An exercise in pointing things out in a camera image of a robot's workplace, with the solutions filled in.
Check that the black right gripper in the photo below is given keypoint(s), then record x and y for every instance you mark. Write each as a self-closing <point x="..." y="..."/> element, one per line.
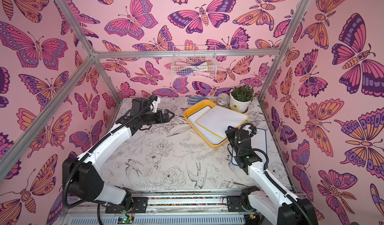
<point x="234" y="134"/>

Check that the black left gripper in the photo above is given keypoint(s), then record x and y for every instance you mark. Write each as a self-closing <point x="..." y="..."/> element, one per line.
<point x="160" y="116"/>

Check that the blue-framed whiteboard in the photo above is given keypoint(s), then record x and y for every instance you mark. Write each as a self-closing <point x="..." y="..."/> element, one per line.
<point x="194" y="116"/>
<point x="258" y="141"/>

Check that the yellow-framed whiteboard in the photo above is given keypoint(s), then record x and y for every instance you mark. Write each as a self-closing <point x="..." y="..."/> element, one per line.
<point x="222" y="118"/>

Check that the yellow plastic storage tray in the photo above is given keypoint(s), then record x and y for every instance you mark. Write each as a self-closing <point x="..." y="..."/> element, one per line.
<point x="211" y="121"/>

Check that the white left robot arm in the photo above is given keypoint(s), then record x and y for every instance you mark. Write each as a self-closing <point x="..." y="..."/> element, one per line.
<point x="82" y="177"/>

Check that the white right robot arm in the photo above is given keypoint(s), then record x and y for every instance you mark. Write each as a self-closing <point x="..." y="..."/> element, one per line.
<point x="270" y="198"/>

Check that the white plant pot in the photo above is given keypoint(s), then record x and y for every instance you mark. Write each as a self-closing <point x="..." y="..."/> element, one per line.
<point x="239" y="106"/>

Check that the green potted plant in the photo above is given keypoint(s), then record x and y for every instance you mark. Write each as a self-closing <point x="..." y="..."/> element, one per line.
<point x="244" y="93"/>

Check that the green circuit board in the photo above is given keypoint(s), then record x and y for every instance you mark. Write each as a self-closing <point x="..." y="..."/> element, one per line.
<point x="125" y="220"/>

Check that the white wire wall basket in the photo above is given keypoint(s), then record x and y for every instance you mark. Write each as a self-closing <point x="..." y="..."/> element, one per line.
<point x="194" y="61"/>

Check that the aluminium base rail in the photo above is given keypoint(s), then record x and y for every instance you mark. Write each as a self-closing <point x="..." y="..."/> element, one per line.
<point x="183" y="207"/>

